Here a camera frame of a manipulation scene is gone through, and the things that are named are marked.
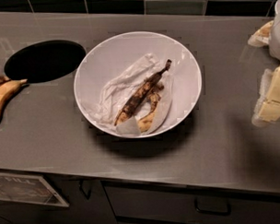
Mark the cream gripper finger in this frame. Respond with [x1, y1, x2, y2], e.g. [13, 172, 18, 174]
[251, 65, 280, 127]
[247, 20, 274, 47]

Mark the brown spotted banana peel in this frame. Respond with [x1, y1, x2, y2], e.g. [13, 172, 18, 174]
[114, 59, 171, 132]

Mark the white ceramic bowl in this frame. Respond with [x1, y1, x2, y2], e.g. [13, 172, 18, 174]
[74, 31, 202, 138]

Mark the yellow banana on counter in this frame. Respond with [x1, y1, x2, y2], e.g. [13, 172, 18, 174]
[0, 79, 28, 119]

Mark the crumpled white paper napkin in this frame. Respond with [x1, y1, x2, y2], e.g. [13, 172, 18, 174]
[95, 53, 173, 137]

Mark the grey cabinet drawer front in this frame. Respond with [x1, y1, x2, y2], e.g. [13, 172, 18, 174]
[104, 183, 280, 224]

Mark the round black counter hole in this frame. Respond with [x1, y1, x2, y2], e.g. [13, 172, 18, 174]
[4, 40, 86, 84]

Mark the framed sign on cabinet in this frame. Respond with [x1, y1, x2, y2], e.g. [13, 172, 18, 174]
[0, 172, 69, 207]

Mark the black drawer handle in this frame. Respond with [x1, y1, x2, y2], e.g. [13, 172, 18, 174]
[193, 197, 231, 217]

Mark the black cabinet door handle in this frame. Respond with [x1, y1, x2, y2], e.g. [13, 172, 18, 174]
[79, 180, 92, 200]

